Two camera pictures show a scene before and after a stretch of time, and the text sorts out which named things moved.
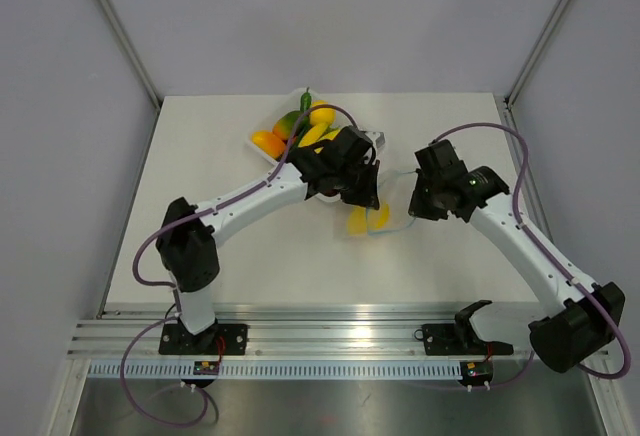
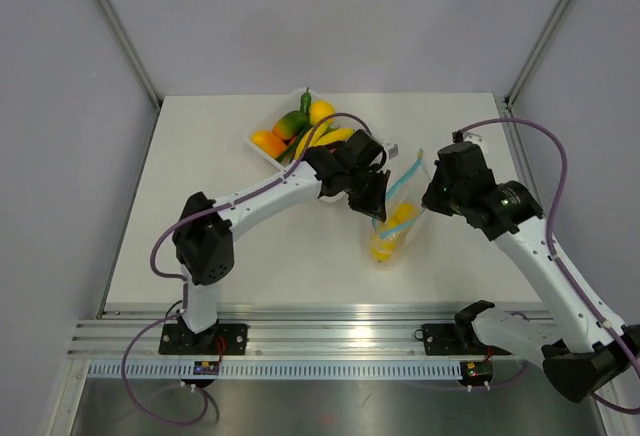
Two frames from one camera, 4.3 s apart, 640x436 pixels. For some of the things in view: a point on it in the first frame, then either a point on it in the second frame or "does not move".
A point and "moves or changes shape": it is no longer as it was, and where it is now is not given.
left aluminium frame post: [118, 29] does not move
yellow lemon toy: [357, 220] to [381, 251]
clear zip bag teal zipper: [395, 190] moves or changes shape
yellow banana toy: [317, 133] does not move
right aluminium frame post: [546, 33] does not move
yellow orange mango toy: [268, 143] does not move
